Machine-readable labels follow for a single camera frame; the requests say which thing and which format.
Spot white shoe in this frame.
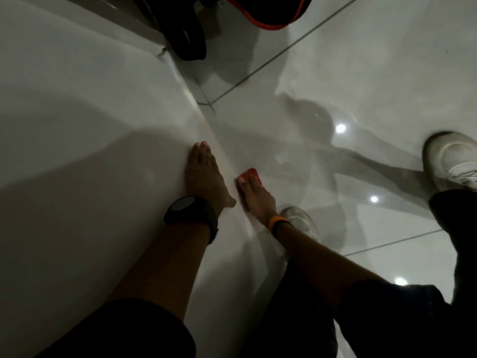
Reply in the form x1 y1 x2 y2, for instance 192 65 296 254
422 131 477 193
279 206 322 243

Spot person's left hand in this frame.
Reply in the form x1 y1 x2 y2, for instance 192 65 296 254
184 141 237 217

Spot person's right forearm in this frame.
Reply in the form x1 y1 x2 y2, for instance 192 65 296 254
275 222 389 318

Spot black bag with orange trim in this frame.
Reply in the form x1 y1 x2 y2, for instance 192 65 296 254
223 0 315 31

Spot black trousers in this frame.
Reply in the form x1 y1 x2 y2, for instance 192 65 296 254
238 189 477 358

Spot black shirt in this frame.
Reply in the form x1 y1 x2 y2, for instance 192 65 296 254
35 279 454 358

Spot orange wristband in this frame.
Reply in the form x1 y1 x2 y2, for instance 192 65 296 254
268 216 294 238

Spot black wristwatch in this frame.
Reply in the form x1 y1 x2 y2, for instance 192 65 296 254
163 195 220 245

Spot person's left forearm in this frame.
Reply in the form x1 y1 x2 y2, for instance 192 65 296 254
105 219 211 322

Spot red scraper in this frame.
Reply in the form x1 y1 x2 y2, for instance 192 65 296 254
238 168 264 189

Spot person's right hand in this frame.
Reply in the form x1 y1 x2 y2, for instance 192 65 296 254
235 174 279 226

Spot black fabric object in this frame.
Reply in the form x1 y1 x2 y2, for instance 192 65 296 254
130 0 207 62

